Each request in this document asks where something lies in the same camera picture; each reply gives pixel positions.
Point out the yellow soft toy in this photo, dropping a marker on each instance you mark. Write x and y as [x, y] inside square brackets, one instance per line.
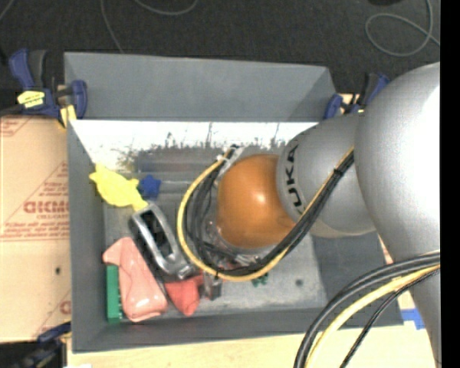
[115, 190]

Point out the silver and black metal tool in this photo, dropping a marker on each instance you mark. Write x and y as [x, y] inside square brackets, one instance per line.
[165, 251]

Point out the blue star-shaped toy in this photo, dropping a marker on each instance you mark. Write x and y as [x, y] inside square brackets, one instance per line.
[150, 186]

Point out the grey metal bin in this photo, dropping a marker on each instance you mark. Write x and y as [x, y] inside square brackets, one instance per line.
[199, 90]

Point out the red-pink soft lump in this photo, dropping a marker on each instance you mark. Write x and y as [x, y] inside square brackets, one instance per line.
[184, 293]

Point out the dark green flat block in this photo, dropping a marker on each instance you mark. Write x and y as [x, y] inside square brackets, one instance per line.
[113, 297]

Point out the pink soft toy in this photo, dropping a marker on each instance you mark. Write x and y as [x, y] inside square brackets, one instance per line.
[138, 282]

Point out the brown cardboard board red print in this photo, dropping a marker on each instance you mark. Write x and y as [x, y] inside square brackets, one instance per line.
[30, 190]

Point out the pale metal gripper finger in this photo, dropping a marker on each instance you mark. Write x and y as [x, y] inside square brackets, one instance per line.
[208, 286]
[217, 289]

